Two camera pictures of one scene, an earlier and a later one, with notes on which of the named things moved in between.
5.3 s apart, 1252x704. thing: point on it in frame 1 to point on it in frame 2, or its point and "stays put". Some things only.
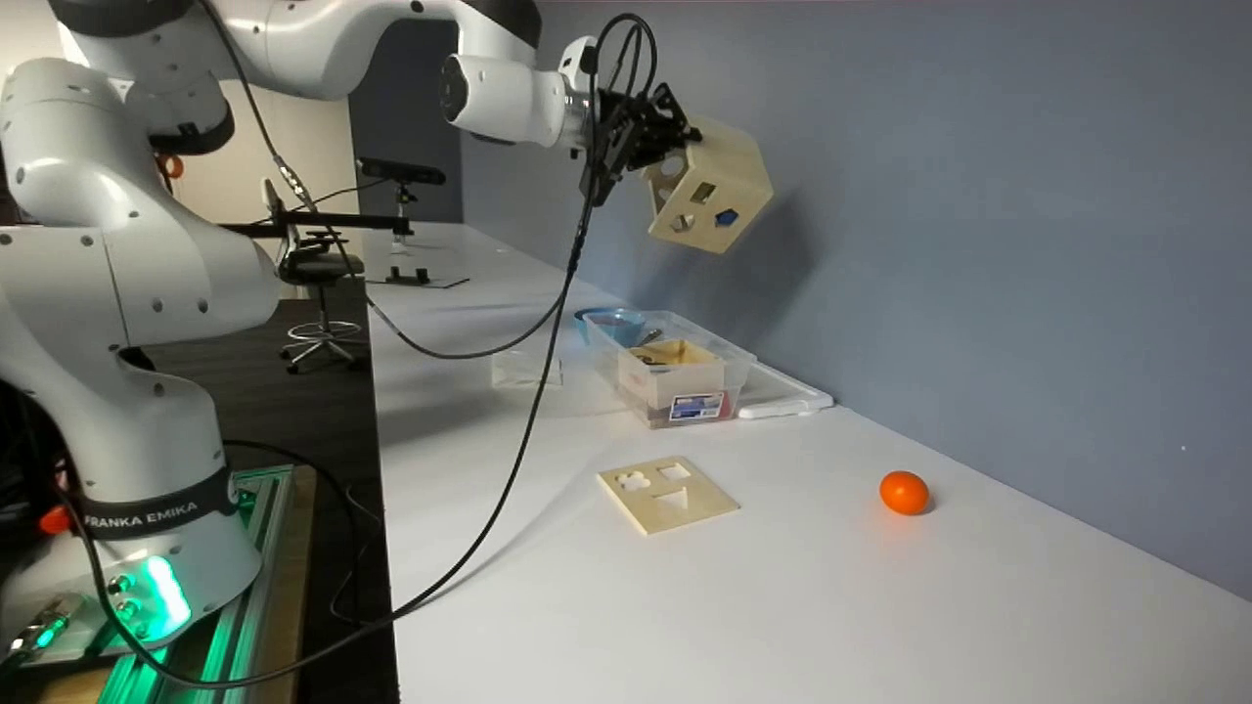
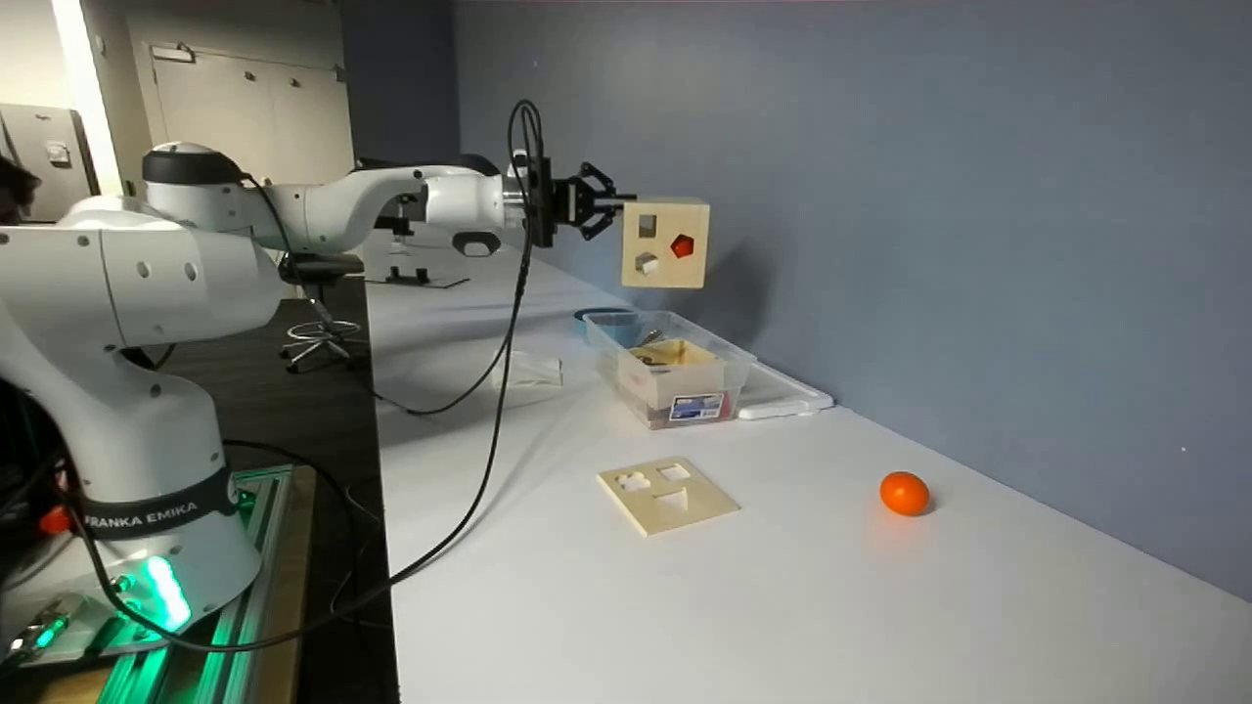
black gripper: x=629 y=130 to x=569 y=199
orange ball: x=904 y=488 stays put
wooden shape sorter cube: x=710 y=192 to x=667 y=242
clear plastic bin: x=684 y=367 stays put
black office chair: x=332 y=255 stays put
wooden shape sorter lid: x=667 y=494 stays put
